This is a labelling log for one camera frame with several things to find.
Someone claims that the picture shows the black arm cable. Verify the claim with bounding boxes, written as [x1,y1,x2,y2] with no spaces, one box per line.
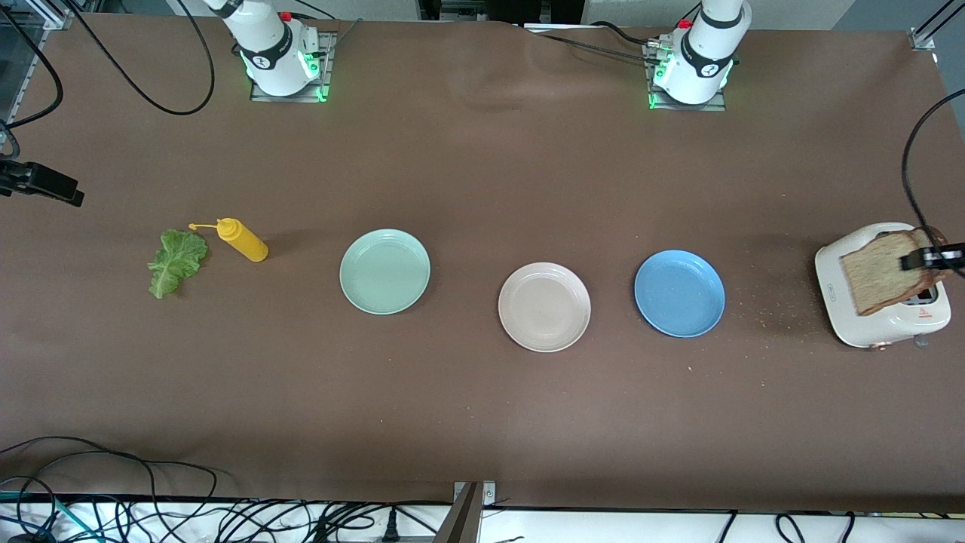
[902,89,965,242]
[64,0,216,116]

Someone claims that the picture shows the black table cable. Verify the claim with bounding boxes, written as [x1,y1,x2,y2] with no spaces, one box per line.
[524,21,668,65]

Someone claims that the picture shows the teal floor cable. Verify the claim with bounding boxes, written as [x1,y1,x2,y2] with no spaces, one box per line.
[0,494,99,543]

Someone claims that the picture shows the aluminium frame rail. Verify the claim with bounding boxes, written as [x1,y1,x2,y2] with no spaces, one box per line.
[0,0,72,144]

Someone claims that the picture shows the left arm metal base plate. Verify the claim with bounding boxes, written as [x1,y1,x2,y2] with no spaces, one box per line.
[645,38,728,112]

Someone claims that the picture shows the beige plate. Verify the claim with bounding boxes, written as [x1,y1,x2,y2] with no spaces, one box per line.
[498,262,592,353]

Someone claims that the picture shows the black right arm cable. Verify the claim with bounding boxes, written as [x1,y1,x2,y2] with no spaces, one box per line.
[64,0,216,116]

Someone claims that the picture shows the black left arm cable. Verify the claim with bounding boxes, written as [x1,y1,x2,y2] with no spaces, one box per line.
[902,89,965,242]

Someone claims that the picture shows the white toaster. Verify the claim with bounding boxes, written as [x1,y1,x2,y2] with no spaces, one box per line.
[814,222,952,350]

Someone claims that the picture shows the mint green plate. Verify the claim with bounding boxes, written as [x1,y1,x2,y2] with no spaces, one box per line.
[339,229,431,315]

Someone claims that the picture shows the brown bread slice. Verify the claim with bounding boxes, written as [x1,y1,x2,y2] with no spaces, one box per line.
[839,230,943,317]

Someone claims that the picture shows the green lettuce leaf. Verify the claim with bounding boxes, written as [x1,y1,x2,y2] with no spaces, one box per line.
[147,229,210,299]

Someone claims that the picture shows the black camera cable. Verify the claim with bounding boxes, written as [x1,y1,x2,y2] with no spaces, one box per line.
[0,19,63,159]

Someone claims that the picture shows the blue plate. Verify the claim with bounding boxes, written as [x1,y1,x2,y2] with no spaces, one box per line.
[634,250,726,338]

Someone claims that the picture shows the aluminium table bracket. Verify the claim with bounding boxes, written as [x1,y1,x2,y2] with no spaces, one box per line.
[433,481,498,543]

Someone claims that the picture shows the yellow mustard squeeze bottle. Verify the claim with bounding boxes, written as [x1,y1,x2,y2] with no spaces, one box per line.
[188,218,269,263]

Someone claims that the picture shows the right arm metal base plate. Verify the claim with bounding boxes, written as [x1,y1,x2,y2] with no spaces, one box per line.
[250,30,336,103]

